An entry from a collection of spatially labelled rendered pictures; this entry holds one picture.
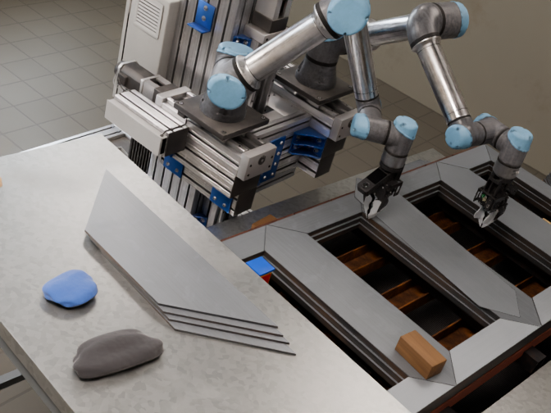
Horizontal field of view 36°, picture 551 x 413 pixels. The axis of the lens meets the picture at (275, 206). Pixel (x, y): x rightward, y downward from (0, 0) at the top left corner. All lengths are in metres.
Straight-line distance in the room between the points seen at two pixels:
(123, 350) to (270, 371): 0.32
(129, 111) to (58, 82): 2.11
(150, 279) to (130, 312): 0.10
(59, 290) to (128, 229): 0.29
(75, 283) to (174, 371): 0.30
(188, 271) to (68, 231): 0.31
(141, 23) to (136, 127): 0.45
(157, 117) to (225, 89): 0.38
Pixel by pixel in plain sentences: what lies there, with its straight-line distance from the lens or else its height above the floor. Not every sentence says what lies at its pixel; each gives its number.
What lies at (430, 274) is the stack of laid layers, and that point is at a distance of 2.63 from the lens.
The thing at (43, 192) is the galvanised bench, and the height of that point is 1.05.
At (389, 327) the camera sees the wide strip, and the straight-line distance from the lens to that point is 2.34.
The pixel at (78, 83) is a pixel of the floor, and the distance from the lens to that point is 4.89.
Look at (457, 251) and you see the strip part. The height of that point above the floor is 0.87.
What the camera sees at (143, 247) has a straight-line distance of 2.01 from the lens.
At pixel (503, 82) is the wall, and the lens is 5.42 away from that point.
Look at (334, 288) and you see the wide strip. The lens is 2.39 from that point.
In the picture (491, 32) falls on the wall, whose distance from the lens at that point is 5.40.
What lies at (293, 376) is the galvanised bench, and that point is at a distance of 1.83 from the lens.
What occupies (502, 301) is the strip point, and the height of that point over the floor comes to 0.87.
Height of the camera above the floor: 2.33
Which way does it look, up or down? 34 degrees down
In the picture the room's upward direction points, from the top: 17 degrees clockwise
